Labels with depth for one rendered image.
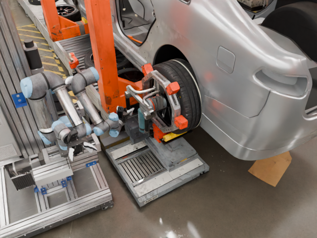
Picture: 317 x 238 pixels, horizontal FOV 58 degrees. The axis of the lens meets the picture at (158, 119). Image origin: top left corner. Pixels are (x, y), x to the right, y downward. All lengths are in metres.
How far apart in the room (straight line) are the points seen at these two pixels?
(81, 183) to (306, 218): 2.10
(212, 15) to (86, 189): 1.82
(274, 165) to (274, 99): 1.61
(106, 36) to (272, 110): 1.48
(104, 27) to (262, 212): 2.19
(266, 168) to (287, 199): 0.39
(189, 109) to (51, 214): 1.45
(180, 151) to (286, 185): 1.12
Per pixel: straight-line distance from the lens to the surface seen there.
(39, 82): 1.90
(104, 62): 2.67
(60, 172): 2.28
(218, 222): 2.82
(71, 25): 4.62
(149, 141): 3.19
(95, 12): 2.48
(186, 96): 2.31
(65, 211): 2.67
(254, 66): 1.82
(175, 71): 2.39
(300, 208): 3.14
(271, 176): 3.27
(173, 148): 2.99
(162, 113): 2.79
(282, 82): 1.97
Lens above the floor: 2.41
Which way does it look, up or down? 41 degrees down
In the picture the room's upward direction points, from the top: straight up
